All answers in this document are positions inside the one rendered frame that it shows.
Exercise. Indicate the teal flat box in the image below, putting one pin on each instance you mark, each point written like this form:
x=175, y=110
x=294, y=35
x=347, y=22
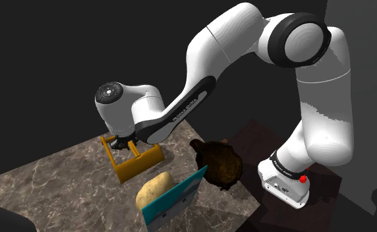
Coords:
x=170, y=202

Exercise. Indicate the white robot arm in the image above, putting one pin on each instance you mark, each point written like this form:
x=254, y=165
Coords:
x=323, y=122

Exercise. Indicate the dark red robot stand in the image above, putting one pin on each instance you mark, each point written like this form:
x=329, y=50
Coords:
x=317, y=215

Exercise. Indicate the yellow potato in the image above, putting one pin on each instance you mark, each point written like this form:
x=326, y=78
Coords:
x=152, y=191

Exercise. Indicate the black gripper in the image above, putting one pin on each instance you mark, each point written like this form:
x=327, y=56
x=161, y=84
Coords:
x=121, y=141

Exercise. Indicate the yellow toy bulldozer blade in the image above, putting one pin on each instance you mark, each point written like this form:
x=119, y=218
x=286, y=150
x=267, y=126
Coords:
x=137, y=164

